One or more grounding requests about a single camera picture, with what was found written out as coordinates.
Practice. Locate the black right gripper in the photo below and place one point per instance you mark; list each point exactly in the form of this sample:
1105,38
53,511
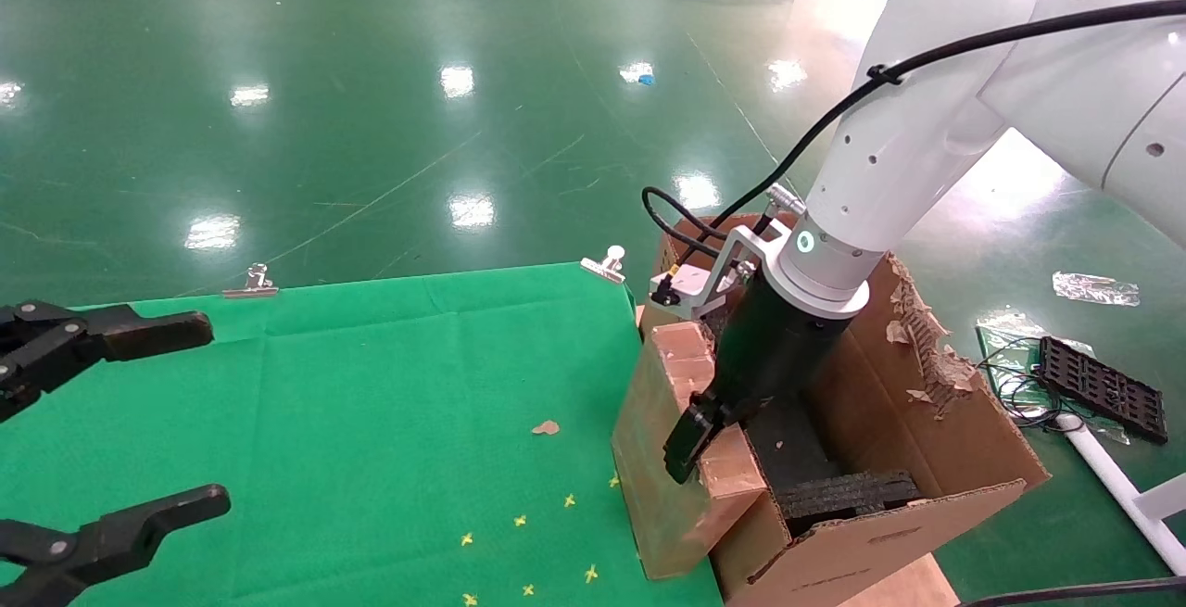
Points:
774,347

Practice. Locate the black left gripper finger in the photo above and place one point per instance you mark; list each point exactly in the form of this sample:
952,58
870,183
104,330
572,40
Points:
139,334
130,533

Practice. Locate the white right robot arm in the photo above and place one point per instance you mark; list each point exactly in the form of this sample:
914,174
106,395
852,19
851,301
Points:
927,125

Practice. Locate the small brown cardboard scrap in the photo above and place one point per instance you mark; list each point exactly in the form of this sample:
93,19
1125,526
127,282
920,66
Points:
546,427

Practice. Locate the large open cardboard carton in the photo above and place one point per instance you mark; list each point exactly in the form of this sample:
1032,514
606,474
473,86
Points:
880,551

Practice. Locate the black flat foam sheet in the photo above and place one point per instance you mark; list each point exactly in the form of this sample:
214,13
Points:
788,445

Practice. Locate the silver binder clip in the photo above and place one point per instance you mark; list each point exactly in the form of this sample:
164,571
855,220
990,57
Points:
252,284
604,264

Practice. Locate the green table cloth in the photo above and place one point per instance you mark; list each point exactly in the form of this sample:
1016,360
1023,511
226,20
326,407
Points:
324,403

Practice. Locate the clear plastic sheet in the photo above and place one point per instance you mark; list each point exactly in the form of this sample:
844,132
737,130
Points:
1005,324

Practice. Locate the black grid tray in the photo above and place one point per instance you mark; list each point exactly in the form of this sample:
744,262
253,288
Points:
1103,389

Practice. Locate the white tube table foot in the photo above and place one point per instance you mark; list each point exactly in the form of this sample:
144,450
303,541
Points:
1112,482

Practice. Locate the crumpled clear plastic wrap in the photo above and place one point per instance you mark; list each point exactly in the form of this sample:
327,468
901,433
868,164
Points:
1093,288

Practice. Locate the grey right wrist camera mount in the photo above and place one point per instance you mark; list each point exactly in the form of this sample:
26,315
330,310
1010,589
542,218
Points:
690,287

